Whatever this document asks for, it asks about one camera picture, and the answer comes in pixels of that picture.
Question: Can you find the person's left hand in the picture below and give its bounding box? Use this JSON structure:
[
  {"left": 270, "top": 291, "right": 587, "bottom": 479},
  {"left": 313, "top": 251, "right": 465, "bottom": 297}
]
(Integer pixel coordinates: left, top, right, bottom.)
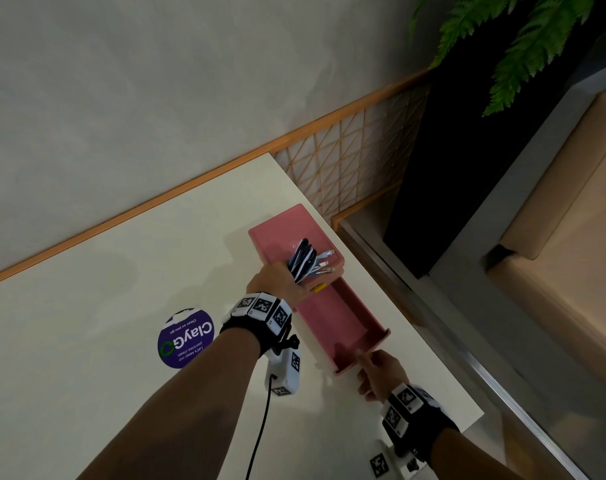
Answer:
[{"left": 246, "top": 260, "right": 329, "bottom": 311}]

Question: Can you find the person's right hand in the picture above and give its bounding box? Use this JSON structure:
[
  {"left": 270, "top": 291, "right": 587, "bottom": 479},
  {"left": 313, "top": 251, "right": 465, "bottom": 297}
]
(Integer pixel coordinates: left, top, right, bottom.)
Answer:
[{"left": 355, "top": 349, "right": 411, "bottom": 403}]

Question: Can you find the pink box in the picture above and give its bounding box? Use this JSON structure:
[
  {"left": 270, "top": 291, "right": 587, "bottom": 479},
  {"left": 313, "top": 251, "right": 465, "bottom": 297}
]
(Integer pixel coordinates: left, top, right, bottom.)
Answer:
[{"left": 248, "top": 203, "right": 391, "bottom": 377}]

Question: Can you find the white cable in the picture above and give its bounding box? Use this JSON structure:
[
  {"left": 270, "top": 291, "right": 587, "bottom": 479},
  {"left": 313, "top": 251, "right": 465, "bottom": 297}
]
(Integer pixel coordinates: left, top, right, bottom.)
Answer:
[{"left": 292, "top": 248, "right": 336, "bottom": 285}]

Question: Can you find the person's left forearm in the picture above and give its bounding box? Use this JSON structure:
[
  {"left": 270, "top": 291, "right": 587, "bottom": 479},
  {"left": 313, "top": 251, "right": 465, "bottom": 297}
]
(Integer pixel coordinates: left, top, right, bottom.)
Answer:
[{"left": 75, "top": 327, "right": 262, "bottom": 480}]

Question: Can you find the person's right forearm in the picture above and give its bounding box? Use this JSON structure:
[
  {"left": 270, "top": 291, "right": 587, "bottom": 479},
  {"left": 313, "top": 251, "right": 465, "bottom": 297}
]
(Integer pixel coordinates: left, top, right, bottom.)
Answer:
[{"left": 427, "top": 427, "right": 526, "bottom": 480}]

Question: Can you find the black planter box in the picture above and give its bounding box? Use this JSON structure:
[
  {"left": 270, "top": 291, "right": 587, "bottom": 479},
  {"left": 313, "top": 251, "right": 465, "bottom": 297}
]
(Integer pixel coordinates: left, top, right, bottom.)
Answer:
[{"left": 382, "top": 0, "right": 606, "bottom": 279}]

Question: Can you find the black marker wristband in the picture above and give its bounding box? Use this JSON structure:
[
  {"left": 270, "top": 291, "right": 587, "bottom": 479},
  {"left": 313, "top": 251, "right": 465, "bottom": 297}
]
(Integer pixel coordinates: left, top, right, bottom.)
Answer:
[
  {"left": 219, "top": 293, "right": 294, "bottom": 355},
  {"left": 381, "top": 383, "right": 461, "bottom": 465}
]

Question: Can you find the metal floor strip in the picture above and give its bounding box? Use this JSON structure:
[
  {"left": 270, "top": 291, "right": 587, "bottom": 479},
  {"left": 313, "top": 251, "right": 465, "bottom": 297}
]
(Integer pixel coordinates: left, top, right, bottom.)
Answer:
[{"left": 335, "top": 219, "right": 589, "bottom": 480}]

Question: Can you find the round purple sticker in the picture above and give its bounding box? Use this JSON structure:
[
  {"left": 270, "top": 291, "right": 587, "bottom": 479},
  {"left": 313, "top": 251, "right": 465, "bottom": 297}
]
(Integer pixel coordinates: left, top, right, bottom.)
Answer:
[{"left": 156, "top": 307, "right": 216, "bottom": 369}]

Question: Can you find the white table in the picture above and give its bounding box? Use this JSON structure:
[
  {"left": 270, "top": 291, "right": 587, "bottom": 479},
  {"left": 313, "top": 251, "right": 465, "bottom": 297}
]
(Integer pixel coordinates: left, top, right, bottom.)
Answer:
[{"left": 0, "top": 153, "right": 485, "bottom": 480}]

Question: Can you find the beige furniture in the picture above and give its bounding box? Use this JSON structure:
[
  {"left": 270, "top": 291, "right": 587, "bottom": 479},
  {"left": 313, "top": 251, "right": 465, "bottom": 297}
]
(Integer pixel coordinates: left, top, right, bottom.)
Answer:
[{"left": 485, "top": 84, "right": 606, "bottom": 395}]

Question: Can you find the green plant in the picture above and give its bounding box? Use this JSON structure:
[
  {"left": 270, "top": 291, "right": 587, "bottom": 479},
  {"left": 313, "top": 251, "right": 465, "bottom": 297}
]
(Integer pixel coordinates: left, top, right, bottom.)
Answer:
[{"left": 407, "top": 0, "right": 596, "bottom": 118}]

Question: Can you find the black camera cable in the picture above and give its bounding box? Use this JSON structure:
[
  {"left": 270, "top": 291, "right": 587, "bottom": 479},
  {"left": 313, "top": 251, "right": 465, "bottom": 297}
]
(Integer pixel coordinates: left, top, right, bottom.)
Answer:
[{"left": 245, "top": 374, "right": 279, "bottom": 480}]

